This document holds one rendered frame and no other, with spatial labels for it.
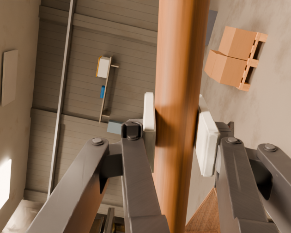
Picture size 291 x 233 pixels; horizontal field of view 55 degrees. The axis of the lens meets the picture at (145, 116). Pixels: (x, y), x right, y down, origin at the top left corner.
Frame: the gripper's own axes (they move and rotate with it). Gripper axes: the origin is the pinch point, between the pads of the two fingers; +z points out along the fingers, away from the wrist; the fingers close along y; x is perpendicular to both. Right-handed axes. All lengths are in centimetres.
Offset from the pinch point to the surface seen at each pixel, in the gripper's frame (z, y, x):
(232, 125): 328, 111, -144
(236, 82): 326, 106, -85
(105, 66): 715, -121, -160
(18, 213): 140, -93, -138
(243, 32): 330, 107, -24
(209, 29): 613, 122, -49
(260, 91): 293, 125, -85
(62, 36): 767, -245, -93
